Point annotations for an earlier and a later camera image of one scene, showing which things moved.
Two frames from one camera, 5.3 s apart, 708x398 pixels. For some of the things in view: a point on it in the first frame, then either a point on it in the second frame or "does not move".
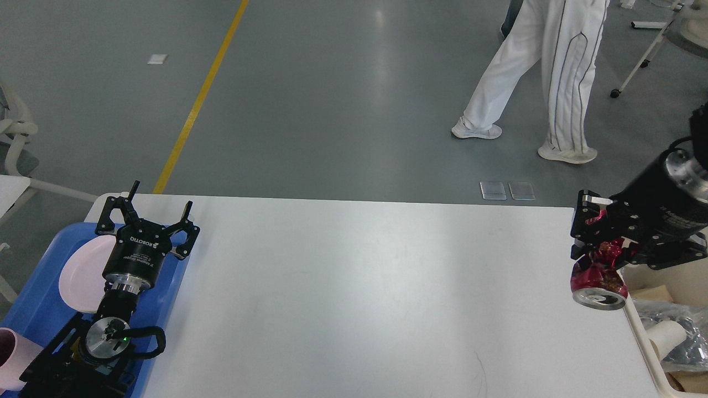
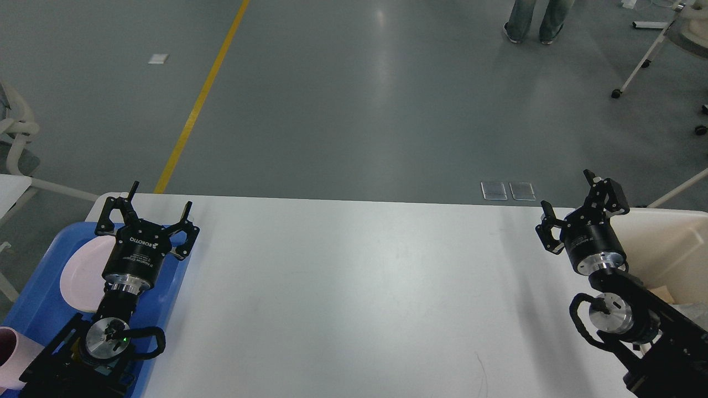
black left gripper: (140, 247) does not move
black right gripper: (658, 207) to (590, 242)
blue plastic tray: (38, 310) does not move
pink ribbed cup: (17, 353) does not move
